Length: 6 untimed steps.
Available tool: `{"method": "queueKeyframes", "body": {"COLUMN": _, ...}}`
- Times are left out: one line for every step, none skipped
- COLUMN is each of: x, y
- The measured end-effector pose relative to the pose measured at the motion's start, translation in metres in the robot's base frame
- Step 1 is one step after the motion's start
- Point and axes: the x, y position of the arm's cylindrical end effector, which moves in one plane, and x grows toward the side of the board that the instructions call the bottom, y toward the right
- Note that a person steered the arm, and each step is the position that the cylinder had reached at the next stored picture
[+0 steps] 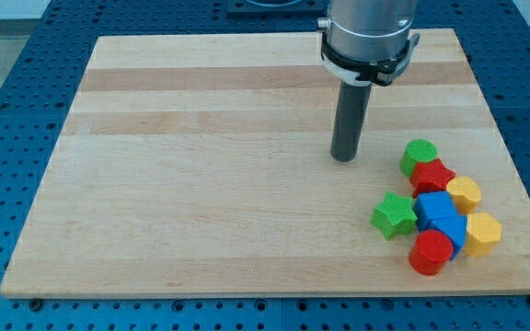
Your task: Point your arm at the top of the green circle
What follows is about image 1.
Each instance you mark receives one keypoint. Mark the dark grey cylindrical pointer tool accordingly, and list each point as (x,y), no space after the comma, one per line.
(349,118)

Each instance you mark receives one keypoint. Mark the red star block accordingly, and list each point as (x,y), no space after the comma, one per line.
(430,177)

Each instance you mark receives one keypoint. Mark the yellow heart block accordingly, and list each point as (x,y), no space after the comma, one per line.
(465,193)

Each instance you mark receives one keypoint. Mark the green cylinder block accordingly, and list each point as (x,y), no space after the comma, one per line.
(417,151)

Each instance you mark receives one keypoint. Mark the blue pentagon block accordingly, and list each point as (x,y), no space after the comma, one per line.
(455,228)

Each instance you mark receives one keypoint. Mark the yellow hexagon block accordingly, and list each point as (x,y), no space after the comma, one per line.
(483,234)

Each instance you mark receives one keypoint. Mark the red cylinder block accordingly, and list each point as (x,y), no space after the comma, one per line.
(430,252)

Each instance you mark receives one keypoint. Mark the blue cube block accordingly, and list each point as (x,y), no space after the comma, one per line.
(433,206)

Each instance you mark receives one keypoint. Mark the green star block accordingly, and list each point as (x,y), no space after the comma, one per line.
(394,215)

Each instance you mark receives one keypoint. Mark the wooden board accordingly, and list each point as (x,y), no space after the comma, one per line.
(198,166)

